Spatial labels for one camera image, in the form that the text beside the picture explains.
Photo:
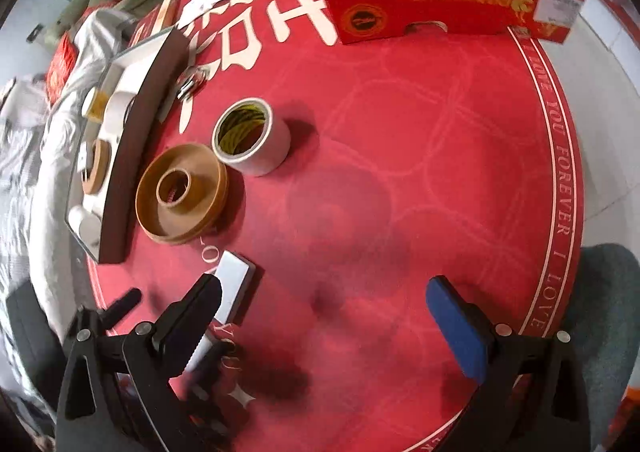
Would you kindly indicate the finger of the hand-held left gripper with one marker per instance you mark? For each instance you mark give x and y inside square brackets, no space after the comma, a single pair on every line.
[121,305]
[210,397]

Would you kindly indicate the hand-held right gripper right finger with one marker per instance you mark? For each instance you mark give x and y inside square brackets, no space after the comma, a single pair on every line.
[455,327]

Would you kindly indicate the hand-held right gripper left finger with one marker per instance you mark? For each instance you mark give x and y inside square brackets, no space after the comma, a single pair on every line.
[187,327]

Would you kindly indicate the white rectangular block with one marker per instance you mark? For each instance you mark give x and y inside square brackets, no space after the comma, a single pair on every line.
[232,282]
[200,356]

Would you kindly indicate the white plastic bottle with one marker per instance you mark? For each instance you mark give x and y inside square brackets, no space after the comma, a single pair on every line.
[82,222]

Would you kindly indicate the brown plastic tape spool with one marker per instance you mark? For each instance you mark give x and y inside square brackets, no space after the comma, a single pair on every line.
[182,207]

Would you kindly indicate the grey tray with white inside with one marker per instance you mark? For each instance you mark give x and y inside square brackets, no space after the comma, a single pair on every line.
[135,156]

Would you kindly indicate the white tape roll yellow inside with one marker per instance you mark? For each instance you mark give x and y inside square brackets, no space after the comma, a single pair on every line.
[260,156]

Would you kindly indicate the yellow label pill bottle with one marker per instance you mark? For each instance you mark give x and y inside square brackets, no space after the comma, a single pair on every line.
[95,104]

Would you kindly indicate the teal chair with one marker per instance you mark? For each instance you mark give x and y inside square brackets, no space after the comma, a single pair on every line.
[605,322]

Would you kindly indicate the red round printed mat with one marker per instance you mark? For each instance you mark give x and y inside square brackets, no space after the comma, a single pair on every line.
[400,182]

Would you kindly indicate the sofa with grey white cover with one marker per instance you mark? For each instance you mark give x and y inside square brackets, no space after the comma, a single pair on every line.
[30,156]

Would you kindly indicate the red patterned cushion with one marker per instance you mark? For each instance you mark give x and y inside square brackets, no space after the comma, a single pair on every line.
[62,64]

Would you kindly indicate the red and gold flat box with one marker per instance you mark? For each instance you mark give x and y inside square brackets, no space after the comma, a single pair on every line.
[165,12]

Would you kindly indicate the wall socket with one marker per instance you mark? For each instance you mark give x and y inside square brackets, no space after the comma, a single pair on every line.
[34,34]

